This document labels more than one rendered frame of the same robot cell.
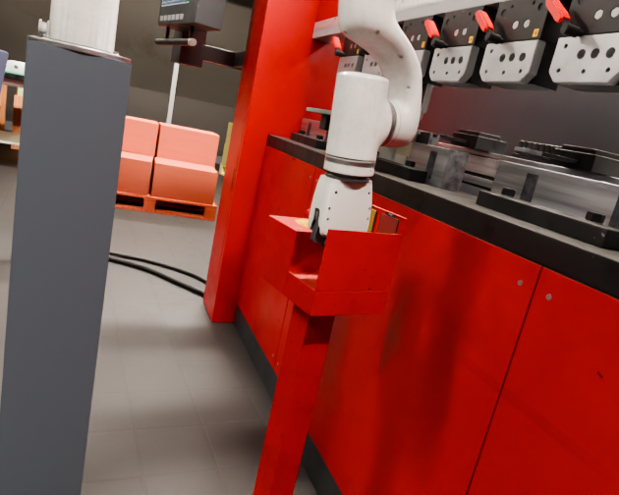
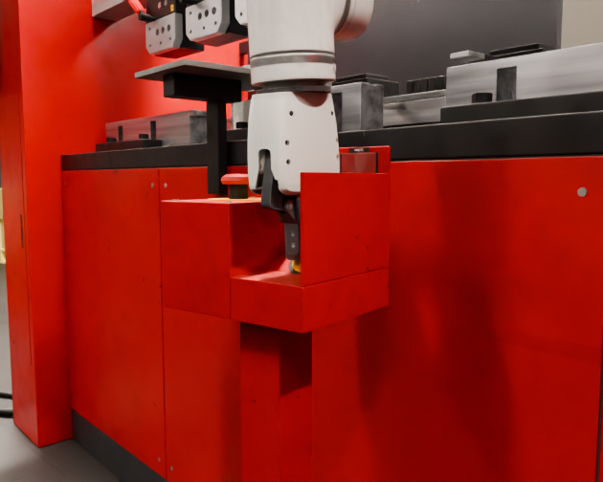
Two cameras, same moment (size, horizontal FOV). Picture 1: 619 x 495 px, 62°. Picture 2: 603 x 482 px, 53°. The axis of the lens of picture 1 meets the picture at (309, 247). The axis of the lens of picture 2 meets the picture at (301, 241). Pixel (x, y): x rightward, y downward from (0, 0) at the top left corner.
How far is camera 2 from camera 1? 0.35 m
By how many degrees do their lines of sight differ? 19
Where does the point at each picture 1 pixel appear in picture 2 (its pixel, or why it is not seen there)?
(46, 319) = not seen: outside the picture
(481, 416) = (581, 409)
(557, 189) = (552, 72)
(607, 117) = (498, 32)
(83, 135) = not seen: outside the picture
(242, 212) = (48, 273)
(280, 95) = (66, 98)
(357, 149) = (311, 32)
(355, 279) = (348, 255)
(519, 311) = (595, 232)
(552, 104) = (425, 36)
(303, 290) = (274, 295)
